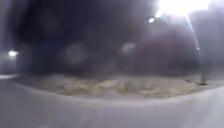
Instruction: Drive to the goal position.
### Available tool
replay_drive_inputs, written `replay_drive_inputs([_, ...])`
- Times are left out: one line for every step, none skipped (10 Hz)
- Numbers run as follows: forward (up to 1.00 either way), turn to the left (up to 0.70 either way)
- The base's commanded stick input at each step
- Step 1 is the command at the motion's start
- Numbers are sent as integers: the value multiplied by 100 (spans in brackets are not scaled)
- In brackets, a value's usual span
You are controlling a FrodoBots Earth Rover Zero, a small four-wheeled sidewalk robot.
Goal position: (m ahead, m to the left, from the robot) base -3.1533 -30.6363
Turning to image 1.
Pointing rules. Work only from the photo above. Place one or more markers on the dry grass patch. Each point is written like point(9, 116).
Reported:
point(120, 87)

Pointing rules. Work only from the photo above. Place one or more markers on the dark mass of trees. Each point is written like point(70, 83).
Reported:
point(100, 36)

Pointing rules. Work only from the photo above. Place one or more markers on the grey paved path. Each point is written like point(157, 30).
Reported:
point(110, 115)

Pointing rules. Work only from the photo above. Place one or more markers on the street lamp post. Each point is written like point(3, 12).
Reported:
point(199, 56)

